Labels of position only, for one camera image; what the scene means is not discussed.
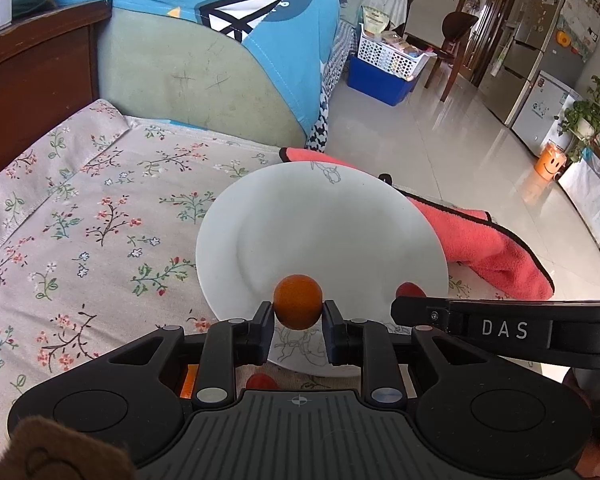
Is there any small orange mandarin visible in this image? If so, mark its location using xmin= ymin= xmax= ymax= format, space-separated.
xmin=273 ymin=274 xmax=323 ymax=330

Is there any red tomato near gripper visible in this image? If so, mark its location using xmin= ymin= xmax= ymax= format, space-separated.
xmin=245 ymin=373 xmax=279 ymax=390

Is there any red cherry tomato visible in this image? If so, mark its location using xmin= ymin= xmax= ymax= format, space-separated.
xmin=396 ymin=282 xmax=426 ymax=297

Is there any white ceramic plate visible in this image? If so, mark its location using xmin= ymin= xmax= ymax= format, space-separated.
xmin=194 ymin=160 xmax=451 ymax=380

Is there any pink fleece cloth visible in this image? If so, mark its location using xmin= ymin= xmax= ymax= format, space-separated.
xmin=278 ymin=146 xmax=556 ymax=302

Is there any orange smiley bucket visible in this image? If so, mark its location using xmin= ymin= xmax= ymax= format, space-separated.
xmin=534 ymin=142 xmax=567 ymax=181

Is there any floral tablecloth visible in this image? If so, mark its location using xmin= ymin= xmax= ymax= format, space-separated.
xmin=0 ymin=97 xmax=512 ymax=461

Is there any green potted plant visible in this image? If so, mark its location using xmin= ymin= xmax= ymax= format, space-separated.
xmin=558 ymin=76 xmax=600 ymax=162

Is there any small white fridge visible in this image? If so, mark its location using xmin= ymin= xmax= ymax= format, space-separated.
xmin=512 ymin=70 xmax=581 ymax=156

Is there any brown plush glove cuff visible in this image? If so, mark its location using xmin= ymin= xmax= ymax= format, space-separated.
xmin=0 ymin=416 xmax=136 ymax=480

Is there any blue plastic storage bin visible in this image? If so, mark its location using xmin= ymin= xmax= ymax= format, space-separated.
xmin=347 ymin=56 xmax=419 ymax=106

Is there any green sofa armrest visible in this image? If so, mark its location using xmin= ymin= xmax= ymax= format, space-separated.
xmin=97 ymin=8 xmax=306 ymax=148

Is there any white lattice basket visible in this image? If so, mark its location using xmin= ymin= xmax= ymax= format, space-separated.
xmin=356 ymin=26 xmax=437 ymax=81

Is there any silver refrigerator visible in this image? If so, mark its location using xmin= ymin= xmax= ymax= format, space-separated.
xmin=481 ymin=0 xmax=600 ymax=126

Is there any dark wooden chair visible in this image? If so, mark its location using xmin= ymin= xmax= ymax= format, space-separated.
xmin=425 ymin=11 xmax=478 ymax=102

